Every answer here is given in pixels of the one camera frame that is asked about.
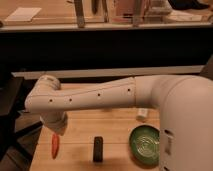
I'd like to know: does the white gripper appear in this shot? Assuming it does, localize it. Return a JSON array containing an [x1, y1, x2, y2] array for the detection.
[[41, 112, 68, 135]]

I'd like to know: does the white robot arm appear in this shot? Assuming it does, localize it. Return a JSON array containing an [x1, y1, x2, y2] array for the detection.
[[25, 75, 213, 171]]

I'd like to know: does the small white ceramic cup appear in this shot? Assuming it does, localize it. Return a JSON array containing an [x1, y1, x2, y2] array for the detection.
[[136, 108, 148, 121]]

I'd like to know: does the black rectangular block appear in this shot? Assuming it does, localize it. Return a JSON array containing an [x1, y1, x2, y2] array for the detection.
[[93, 136, 103, 162]]

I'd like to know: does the black chair at left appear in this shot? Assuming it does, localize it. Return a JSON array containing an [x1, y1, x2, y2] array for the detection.
[[0, 76, 42, 161]]

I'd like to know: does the green glass plate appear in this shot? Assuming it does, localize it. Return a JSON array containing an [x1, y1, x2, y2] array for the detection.
[[129, 125, 159, 167]]

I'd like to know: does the white paper sheet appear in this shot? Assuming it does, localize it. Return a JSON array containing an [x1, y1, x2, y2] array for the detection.
[[5, 7, 41, 22]]

